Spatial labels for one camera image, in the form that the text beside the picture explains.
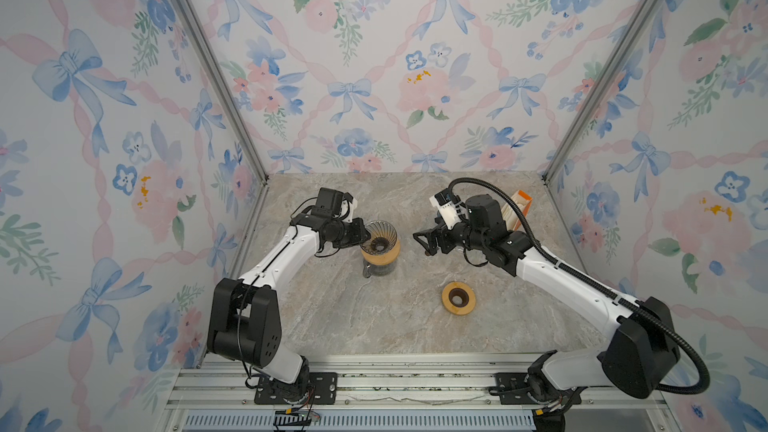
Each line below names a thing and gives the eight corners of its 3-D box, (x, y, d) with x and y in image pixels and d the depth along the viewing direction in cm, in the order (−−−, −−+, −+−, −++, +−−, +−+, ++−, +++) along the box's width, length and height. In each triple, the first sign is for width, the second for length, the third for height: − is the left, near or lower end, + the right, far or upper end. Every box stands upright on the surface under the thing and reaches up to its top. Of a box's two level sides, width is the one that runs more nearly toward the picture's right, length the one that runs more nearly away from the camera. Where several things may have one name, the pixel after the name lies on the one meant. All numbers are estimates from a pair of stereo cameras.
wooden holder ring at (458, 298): (444, 315, 88) (445, 312, 86) (440, 285, 94) (442, 281, 92) (476, 315, 88) (478, 312, 86) (471, 285, 94) (473, 281, 92)
